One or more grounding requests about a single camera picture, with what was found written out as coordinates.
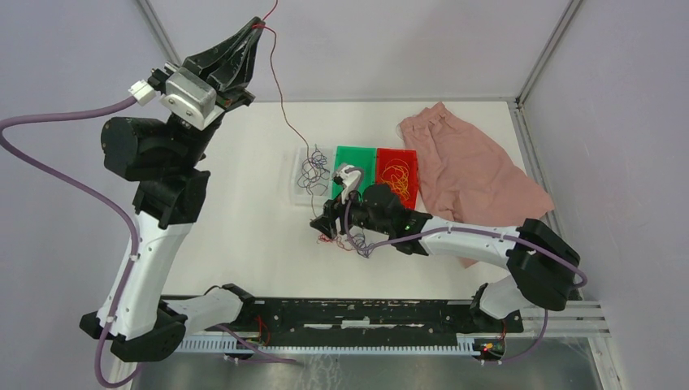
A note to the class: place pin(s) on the red plastic bin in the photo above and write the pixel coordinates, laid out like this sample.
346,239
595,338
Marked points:
398,168

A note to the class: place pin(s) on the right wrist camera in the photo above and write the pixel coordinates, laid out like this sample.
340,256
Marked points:
349,178

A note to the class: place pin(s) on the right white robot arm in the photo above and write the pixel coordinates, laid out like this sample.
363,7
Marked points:
543,269

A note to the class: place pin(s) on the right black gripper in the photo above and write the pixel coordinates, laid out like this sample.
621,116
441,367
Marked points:
326,223

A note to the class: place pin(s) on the pink cloth shorts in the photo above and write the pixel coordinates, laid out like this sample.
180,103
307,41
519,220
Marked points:
467,177

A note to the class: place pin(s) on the green plastic bin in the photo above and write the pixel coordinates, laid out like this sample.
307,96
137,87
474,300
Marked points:
362,157

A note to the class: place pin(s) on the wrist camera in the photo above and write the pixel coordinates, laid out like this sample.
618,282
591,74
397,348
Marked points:
184,94
349,178

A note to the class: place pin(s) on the white slotted cable duct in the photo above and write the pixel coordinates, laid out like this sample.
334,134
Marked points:
227,344

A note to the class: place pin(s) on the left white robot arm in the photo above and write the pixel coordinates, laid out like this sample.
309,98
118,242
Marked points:
161,157

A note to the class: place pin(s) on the clear plastic bin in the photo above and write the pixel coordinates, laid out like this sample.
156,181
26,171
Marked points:
311,181

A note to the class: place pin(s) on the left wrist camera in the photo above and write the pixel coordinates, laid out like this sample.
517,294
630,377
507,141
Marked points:
184,94

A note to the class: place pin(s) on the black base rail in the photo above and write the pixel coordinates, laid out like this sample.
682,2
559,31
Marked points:
339,322

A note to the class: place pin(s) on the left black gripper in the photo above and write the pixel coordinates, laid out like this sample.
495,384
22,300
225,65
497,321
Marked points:
239,74

